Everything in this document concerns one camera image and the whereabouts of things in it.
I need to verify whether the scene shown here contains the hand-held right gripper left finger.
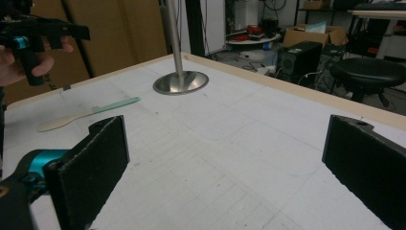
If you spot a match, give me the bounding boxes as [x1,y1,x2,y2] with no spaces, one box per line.
[42,114,131,230]

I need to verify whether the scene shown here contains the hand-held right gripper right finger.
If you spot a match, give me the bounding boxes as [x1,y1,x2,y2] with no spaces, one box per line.
[321,114,406,230]

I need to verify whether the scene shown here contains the brown cardboard sheets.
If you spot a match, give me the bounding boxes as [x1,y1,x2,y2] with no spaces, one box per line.
[0,0,169,105]

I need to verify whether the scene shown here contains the black round stool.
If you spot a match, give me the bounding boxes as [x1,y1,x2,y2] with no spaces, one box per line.
[329,57,406,108]

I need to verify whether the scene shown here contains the metal stand with round base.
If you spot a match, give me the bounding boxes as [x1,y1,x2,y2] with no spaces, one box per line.
[152,0,211,96]

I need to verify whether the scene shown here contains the black computer tower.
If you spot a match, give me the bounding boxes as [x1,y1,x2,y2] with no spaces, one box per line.
[276,40,324,84]

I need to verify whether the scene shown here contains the white panel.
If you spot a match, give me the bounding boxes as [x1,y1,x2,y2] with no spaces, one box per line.
[178,0,227,56]

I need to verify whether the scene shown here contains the open cardboard box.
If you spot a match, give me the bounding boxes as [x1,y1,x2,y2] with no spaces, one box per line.
[282,22,350,50]

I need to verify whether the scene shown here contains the white desk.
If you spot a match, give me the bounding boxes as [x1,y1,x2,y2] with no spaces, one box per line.
[347,9,406,60]

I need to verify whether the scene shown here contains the white round table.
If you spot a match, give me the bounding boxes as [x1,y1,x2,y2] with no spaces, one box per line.
[225,33,282,46]

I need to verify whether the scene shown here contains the wooden spatula with green handle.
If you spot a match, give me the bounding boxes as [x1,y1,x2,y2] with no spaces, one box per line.
[36,96,142,133]

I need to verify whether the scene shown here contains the red cable bundle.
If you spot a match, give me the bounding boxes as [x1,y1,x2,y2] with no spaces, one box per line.
[229,24,264,43]

